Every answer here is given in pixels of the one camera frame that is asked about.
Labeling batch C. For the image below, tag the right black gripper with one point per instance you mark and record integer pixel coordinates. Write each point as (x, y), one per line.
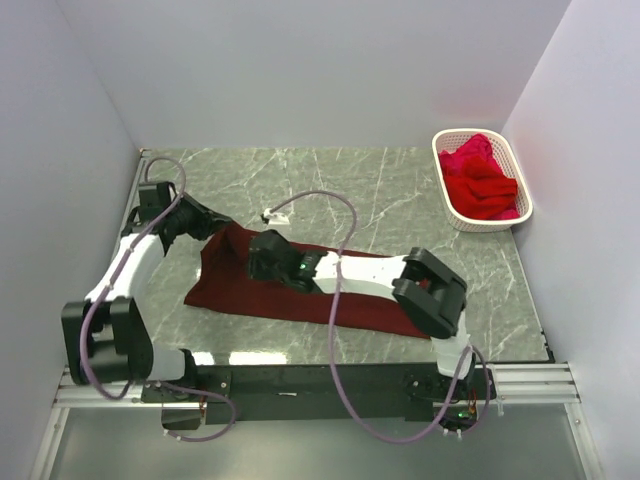
(255, 259)

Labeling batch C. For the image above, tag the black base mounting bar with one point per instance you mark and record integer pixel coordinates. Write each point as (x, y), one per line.
(411, 391)

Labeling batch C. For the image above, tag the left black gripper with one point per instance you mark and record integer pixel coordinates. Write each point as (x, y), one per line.
(212, 223)

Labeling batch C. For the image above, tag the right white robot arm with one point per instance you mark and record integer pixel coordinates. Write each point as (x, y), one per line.
(415, 294)

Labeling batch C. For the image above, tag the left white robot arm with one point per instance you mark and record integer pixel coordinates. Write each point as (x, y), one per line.
(105, 335)

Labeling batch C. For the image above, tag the maroon t shirt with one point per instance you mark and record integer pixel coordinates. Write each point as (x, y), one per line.
(224, 287)

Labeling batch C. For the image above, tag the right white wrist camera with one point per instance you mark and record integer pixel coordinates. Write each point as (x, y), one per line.
(274, 219)

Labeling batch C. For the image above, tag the pink t shirt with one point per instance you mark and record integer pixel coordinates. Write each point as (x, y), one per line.
(477, 145)

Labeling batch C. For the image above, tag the white plastic laundry basket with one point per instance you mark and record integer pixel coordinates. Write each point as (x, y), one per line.
(450, 140)

